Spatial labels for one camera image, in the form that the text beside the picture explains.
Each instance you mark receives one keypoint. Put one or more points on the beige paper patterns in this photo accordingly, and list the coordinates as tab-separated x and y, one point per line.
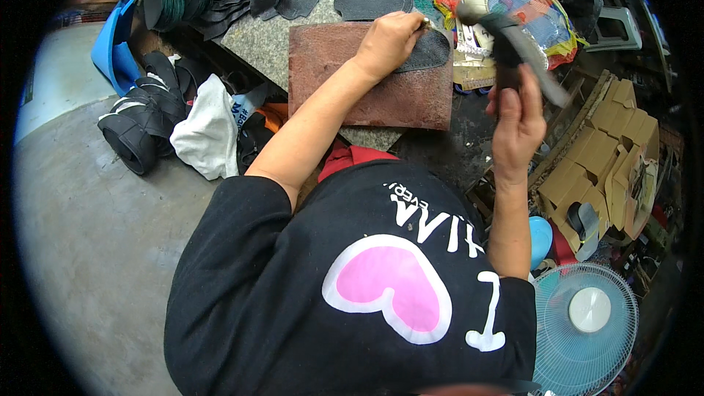
473	63

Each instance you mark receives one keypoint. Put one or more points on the person's left hand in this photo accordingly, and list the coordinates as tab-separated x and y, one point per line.
385	44

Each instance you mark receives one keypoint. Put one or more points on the blue plastic bowl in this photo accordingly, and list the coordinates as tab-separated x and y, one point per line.
540	239

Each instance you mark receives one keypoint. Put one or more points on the orange cloth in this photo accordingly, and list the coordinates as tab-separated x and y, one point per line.
275	115

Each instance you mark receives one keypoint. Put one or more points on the heap of black shoe uppers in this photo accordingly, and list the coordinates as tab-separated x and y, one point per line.
143	115

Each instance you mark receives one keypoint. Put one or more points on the person's right fingers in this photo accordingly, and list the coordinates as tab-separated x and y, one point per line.
531	93

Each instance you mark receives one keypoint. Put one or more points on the reddish brown work board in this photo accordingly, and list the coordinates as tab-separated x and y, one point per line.
330	77

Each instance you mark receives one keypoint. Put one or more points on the dark hammer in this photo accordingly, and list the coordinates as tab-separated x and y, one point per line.
511	38

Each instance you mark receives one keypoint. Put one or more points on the person's body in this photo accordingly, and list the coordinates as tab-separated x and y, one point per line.
308	286

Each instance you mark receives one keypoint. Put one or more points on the person's left fingers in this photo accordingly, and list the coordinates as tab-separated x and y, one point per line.
411	22

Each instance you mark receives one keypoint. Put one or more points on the blue plastic dustpan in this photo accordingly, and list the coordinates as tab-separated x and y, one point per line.
113	49

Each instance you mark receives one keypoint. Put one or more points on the colourful mesh bag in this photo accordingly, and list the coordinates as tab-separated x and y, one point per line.
528	8

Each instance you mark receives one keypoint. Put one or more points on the pale blue electric fan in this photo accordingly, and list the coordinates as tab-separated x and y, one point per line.
586	319

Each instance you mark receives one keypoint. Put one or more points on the grey shoe sole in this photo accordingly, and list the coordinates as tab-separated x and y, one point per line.
586	228

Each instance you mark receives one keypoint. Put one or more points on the grey plastic stool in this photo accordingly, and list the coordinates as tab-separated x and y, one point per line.
619	30

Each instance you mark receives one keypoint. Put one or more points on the grey granite slab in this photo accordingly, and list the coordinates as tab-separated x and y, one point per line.
264	38

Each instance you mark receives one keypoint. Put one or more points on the heap of cardboard boxes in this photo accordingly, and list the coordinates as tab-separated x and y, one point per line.
605	148

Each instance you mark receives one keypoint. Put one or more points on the white cloth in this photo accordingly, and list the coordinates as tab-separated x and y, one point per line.
209	132

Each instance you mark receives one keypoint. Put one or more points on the blue and white bag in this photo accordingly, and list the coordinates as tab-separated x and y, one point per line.
246	105

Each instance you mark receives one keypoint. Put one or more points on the red cloth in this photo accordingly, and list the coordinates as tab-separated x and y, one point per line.
344	158

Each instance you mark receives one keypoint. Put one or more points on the person's right hand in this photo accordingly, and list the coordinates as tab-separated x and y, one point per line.
517	132

